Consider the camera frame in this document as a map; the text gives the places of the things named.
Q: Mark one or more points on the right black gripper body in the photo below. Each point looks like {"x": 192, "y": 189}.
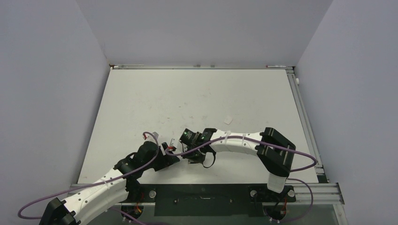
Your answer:
{"x": 195, "y": 155}

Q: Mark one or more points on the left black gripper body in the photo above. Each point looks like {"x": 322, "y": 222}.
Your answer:
{"x": 162, "y": 161}

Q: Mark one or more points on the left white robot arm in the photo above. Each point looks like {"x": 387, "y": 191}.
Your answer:
{"x": 120, "y": 183}

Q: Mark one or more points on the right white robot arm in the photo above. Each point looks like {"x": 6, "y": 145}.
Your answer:
{"x": 278, "y": 162}

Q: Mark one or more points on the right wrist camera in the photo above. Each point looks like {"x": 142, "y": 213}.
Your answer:
{"x": 173, "y": 145}

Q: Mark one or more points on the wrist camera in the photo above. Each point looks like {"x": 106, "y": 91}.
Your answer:
{"x": 173, "y": 145}
{"x": 151, "y": 136}

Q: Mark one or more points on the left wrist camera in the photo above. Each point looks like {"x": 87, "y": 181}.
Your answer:
{"x": 151, "y": 136}

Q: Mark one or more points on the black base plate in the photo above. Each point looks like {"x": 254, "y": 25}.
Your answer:
{"x": 201, "y": 208}

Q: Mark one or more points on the aluminium rail back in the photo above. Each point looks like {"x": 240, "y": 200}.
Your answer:
{"x": 198, "y": 66}

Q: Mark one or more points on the aluminium rail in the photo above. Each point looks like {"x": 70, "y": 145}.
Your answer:
{"x": 198, "y": 66}
{"x": 310, "y": 139}
{"x": 316, "y": 193}

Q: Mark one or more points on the aluminium rail right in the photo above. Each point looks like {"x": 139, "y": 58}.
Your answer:
{"x": 310, "y": 139}

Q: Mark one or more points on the aluminium rail front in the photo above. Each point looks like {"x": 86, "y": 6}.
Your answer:
{"x": 316, "y": 193}

